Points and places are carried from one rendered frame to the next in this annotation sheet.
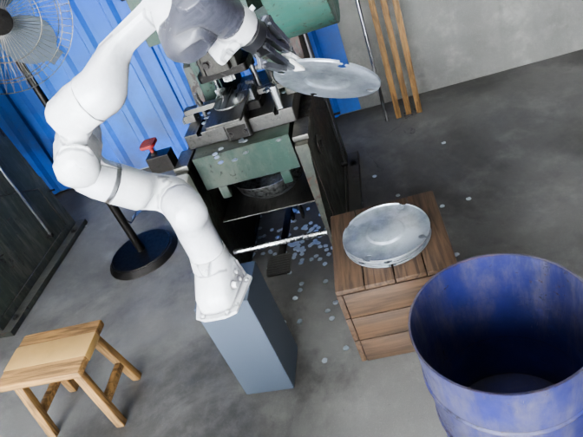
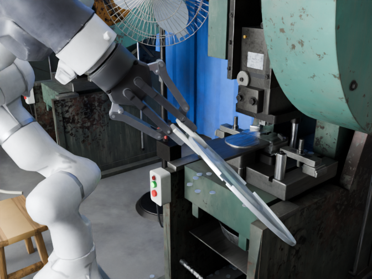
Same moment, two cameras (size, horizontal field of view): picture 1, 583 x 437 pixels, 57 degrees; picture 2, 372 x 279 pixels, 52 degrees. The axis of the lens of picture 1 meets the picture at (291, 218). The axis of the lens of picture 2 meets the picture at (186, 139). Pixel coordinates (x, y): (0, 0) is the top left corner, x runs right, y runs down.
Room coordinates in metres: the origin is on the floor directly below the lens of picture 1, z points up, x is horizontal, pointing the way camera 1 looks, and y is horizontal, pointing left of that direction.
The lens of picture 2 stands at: (0.79, -0.52, 1.29)
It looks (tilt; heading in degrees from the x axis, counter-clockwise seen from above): 22 degrees down; 35
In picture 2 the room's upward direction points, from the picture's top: straight up
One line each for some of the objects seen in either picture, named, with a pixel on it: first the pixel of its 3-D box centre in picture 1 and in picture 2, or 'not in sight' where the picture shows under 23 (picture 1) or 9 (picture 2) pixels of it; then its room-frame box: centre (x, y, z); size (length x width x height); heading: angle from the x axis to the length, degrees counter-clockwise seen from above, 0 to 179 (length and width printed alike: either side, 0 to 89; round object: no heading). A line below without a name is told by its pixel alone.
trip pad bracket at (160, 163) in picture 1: (168, 172); (169, 161); (1.94, 0.37, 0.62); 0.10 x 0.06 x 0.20; 73
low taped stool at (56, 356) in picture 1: (74, 380); (14, 247); (1.54, 0.99, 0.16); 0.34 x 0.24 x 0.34; 74
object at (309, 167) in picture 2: (277, 81); (302, 153); (2.02, -0.15, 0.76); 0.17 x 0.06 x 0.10; 73
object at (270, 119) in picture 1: (244, 111); (263, 159); (2.07, 0.01, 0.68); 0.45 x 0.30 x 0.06; 73
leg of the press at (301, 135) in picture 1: (324, 127); (337, 226); (2.13, -0.29, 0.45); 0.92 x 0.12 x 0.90; 163
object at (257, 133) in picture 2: (236, 94); (264, 139); (2.07, 0.01, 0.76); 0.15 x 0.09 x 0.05; 73
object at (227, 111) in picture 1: (233, 122); (231, 160); (1.91, 0.06, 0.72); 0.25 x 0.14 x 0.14; 163
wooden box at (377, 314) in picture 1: (397, 275); not in sight; (1.38, -0.27, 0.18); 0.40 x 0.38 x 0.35; 166
